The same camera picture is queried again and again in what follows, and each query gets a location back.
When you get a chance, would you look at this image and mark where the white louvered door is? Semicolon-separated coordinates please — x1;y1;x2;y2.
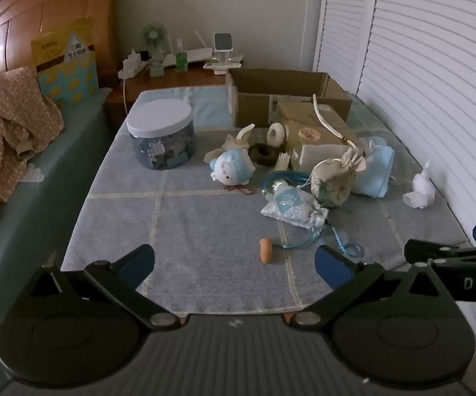
312;0;381;91
356;0;476;240

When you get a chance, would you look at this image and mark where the brown floral cloth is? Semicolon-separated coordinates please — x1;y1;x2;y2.
0;65;65;273

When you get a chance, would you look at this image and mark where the wooden bedside table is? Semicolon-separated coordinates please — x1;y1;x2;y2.
105;64;239;130

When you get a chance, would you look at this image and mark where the white router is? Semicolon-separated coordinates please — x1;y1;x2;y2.
161;29;218;67

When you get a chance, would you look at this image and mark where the green mini fan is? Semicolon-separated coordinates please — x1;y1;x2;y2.
141;22;168;77

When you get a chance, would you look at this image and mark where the green spray bottle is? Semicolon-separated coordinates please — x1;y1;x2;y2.
175;38;188;72

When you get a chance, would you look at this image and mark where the blue white organza bag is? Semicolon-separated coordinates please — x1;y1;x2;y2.
260;187;329;229

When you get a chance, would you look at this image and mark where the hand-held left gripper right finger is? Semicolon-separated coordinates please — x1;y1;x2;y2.
288;244;455;331

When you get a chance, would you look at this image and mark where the blue translucent hair band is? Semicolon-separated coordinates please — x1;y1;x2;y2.
261;170;311;194

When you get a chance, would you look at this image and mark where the brown scrunchie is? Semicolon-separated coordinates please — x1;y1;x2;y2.
248;143;281;166

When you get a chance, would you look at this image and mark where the blue face mask pack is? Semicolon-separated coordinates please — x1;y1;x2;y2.
351;135;396;199

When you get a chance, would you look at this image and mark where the white scrunchie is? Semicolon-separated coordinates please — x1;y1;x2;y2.
267;123;289;148

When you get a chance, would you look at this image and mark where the wooden headboard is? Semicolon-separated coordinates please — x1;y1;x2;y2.
0;0;125;87

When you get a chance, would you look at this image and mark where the yellow blue printed package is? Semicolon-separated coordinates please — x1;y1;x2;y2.
30;17;99;110

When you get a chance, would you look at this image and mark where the clear jar white lid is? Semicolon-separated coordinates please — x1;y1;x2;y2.
126;99;197;171

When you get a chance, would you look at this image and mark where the blue white plush toy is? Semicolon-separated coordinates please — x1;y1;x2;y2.
205;148;257;186

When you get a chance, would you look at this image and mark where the cream zigzag-edged cloth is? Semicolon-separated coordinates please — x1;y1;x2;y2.
204;124;257;165

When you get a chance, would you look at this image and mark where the blue ribbon cord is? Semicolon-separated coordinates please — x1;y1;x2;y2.
277;220;364;258

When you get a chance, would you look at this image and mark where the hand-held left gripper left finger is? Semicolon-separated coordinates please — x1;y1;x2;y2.
17;244;180;331

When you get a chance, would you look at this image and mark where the small orange toy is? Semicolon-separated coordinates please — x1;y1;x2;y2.
259;238;274;264

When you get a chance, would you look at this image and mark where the white crumpled plastic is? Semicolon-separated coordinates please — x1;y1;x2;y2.
21;164;45;184

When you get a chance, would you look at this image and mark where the white rabbit plush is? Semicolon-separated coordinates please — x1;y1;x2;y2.
403;161;437;210

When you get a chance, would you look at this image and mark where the floral drawstring pouch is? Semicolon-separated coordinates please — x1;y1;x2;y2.
310;94;366;209

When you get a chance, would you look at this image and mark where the small screen device on stand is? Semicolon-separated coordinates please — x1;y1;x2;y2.
213;32;234;63

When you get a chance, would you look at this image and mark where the cardboard box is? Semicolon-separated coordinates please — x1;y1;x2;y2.
225;68;353;128

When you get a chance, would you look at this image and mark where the green bed mattress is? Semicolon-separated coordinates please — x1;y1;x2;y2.
0;86;119;396

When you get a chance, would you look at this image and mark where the white power strip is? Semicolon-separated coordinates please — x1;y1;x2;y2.
118;49;150;79

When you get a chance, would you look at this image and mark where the grey plaid blanket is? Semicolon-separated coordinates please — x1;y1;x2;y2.
60;126;470;314

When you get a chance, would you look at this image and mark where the gold carton box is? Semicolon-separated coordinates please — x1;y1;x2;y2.
277;101;364;173

